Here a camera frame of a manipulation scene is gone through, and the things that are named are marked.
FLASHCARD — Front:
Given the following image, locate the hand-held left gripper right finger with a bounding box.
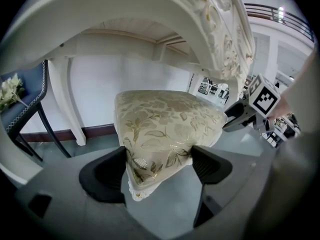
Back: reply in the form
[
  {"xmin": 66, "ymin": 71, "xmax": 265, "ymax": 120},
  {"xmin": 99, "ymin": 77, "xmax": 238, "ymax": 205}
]
[{"xmin": 190, "ymin": 145, "xmax": 275, "ymax": 229}]

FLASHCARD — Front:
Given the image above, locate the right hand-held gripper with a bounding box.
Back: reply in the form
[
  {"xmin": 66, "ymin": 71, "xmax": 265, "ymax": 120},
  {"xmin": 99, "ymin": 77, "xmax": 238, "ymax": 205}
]
[{"xmin": 221, "ymin": 72, "xmax": 281, "ymax": 133}]

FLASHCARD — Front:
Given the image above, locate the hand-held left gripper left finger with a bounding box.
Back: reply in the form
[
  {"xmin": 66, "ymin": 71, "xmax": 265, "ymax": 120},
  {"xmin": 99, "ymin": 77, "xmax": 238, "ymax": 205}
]
[{"xmin": 14, "ymin": 145, "xmax": 163, "ymax": 240}]

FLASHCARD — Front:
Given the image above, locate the cream cushioned stool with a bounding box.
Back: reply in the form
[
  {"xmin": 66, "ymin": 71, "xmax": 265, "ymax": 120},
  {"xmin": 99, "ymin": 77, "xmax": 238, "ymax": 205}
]
[{"xmin": 113, "ymin": 89, "xmax": 227, "ymax": 201}]

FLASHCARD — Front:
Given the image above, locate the white dressing table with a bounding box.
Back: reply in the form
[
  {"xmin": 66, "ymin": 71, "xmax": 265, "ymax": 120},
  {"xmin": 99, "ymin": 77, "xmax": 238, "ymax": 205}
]
[{"xmin": 0, "ymin": 0, "xmax": 257, "ymax": 185}]

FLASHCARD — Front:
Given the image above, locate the person's right forearm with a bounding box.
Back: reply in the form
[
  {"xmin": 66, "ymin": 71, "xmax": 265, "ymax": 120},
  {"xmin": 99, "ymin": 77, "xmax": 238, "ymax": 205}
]
[{"xmin": 268, "ymin": 48, "xmax": 320, "ymax": 121}]

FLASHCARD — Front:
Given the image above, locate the black balcony railing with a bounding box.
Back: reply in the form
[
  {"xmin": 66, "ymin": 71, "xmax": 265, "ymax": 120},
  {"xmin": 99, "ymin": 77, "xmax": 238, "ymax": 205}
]
[{"xmin": 243, "ymin": 3, "xmax": 316, "ymax": 43}]

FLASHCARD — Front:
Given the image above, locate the blue upholstered chair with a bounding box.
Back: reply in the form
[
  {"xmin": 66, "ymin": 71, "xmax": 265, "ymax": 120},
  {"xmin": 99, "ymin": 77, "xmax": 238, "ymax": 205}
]
[{"xmin": 0, "ymin": 58, "xmax": 73, "ymax": 163}]

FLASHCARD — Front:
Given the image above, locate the white flower bouquet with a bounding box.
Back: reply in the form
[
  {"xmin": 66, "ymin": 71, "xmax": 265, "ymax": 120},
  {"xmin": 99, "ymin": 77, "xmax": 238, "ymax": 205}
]
[{"xmin": 0, "ymin": 72, "xmax": 30, "ymax": 114}]

